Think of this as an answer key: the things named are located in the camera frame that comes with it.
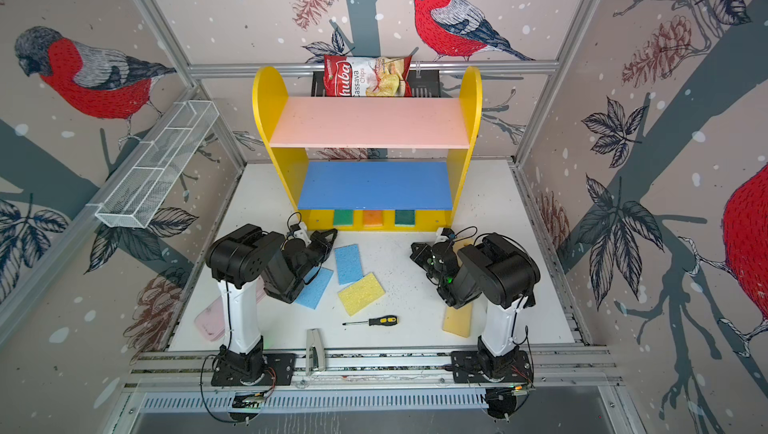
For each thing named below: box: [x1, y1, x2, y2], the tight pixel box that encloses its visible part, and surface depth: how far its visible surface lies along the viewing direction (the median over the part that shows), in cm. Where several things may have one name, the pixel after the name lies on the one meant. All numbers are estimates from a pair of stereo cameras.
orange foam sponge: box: [363, 210, 383, 227], surface depth 103 cm
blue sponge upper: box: [334, 244, 363, 285], surface depth 94 cm
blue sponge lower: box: [294, 267, 334, 310], surface depth 87 cm
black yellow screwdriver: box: [342, 315, 399, 326], surface depth 81 cm
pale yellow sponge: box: [442, 302, 473, 338], surface depth 82 cm
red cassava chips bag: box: [323, 55, 412, 97], surface depth 89 cm
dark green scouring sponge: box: [394, 209, 416, 227], surface depth 102 cm
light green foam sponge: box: [333, 209, 354, 227], surface depth 103 cm
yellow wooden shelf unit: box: [252, 66, 483, 231], surface depth 83 cm
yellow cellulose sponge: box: [337, 272, 386, 317], surface depth 87 cm
